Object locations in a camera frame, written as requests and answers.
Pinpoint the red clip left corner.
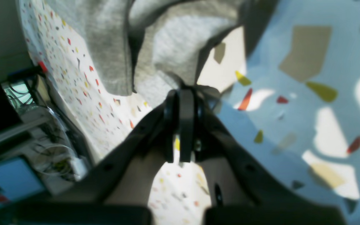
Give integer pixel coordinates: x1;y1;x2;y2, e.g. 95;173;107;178
38;61;48;73

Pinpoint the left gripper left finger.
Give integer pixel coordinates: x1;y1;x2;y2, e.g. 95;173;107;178
0;90;179;225

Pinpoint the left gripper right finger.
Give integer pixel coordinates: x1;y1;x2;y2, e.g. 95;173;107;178
180;88;346;225

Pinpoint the terrazzo patterned tablecloth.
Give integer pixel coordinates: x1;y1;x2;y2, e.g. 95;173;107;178
17;0;360;225

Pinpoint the grey T-shirt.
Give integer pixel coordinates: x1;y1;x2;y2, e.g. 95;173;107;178
47;0;278;97

